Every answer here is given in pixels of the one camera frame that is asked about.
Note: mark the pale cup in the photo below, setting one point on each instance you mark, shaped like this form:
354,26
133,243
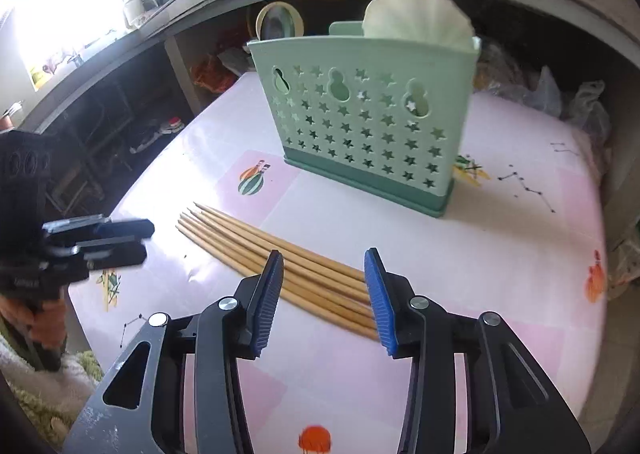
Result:
134,9

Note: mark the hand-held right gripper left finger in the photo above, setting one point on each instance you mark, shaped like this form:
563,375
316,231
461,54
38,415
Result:
265,299

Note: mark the bundle of wooden chopsticks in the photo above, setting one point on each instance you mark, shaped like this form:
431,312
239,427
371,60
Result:
260,249

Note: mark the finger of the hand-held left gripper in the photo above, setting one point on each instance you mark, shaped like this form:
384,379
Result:
110,228
115,254

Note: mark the red-capped bottle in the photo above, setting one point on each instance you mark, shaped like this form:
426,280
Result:
175,124

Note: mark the fuzzy white cloth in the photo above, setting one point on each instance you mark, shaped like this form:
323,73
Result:
35,394

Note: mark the pink printed tablecloth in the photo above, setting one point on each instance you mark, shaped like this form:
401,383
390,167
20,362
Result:
500,284

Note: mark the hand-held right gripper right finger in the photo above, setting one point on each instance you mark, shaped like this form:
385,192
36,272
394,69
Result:
380,304

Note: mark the white plastic bags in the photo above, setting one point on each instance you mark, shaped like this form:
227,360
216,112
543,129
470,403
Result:
575,99

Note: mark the white shell-shaped spoon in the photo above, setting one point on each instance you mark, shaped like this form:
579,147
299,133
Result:
417,17

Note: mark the orange bag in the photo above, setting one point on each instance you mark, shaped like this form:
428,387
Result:
215,77

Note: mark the plastic bag of packets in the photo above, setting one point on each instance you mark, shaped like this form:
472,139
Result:
625,269

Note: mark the green star-holed utensil holder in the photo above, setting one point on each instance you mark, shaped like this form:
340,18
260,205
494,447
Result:
360,134

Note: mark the person's left hand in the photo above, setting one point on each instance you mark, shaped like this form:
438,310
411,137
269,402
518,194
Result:
50,326

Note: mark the clear bag yellow contents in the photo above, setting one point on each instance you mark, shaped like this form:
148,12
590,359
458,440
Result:
495,69

